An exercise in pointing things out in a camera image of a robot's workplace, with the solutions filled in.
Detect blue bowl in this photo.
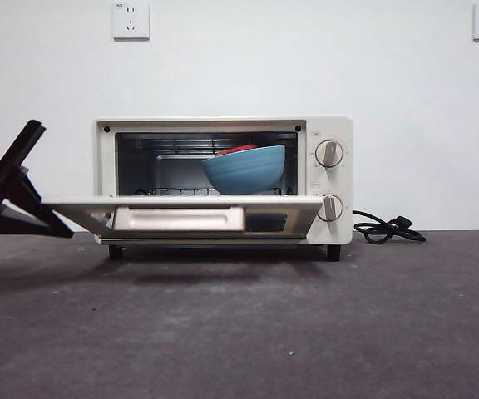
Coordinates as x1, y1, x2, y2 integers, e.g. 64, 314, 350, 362
200, 144, 288, 196

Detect black oven power cable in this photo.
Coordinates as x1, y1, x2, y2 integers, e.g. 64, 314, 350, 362
351, 209, 427, 245

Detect glass oven door with handle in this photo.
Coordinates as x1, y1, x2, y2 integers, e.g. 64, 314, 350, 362
42, 195, 326, 245

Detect cream Toshiba toaster oven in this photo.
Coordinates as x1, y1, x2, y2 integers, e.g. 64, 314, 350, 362
92, 116, 353, 262

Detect metal wire oven rack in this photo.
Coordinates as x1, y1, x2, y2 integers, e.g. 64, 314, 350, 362
133, 187, 297, 197

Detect red yellow apple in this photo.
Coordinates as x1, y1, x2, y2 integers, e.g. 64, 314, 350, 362
216, 142, 259, 157

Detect cream oven knob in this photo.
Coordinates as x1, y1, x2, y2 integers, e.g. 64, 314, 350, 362
319, 194, 344, 223
314, 140, 344, 170

